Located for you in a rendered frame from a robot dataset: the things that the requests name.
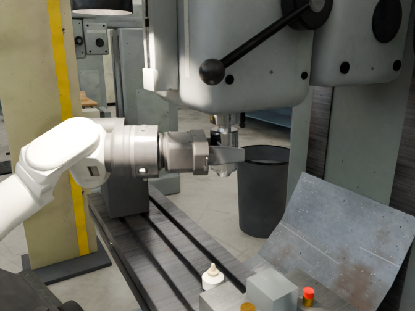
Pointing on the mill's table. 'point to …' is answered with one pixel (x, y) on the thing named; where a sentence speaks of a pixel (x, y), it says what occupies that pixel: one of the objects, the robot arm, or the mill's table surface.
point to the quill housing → (265, 70)
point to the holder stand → (125, 196)
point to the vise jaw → (222, 298)
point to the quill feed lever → (317, 21)
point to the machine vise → (297, 276)
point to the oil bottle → (212, 278)
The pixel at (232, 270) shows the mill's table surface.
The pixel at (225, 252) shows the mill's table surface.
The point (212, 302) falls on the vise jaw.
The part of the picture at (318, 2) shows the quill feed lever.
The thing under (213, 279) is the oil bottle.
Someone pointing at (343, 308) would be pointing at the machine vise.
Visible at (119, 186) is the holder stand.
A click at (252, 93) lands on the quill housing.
